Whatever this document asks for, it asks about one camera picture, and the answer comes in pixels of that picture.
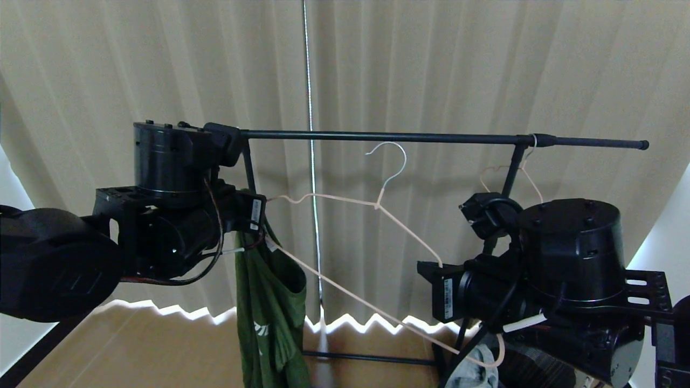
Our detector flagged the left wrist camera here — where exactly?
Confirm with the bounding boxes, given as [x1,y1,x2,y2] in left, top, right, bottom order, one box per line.
[204,123,243,167]

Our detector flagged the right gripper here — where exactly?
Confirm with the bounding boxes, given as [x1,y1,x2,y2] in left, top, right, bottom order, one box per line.
[418,259,540,324]

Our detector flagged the green printed t-shirt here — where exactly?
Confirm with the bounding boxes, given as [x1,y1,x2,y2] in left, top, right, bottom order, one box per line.
[236,189,311,388]

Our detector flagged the white laundry basket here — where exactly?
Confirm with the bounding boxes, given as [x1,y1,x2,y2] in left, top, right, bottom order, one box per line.
[474,334,604,388]

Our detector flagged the pale grey shorts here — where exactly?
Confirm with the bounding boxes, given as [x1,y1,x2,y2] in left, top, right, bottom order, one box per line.
[445,344,499,388]

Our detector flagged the beige curtain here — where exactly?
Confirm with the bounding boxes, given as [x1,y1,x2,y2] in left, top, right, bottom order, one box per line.
[0,0,690,337]

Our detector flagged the black clothes rack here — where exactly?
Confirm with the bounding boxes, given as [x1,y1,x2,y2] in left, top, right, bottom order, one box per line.
[237,129,649,388]

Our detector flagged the pink clothes hanger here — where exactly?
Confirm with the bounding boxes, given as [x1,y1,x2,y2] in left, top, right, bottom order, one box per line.
[480,143,544,205]
[266,142,505,369]

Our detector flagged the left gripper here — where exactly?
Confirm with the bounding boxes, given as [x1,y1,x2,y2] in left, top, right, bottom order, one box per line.
[135,191,267,278]

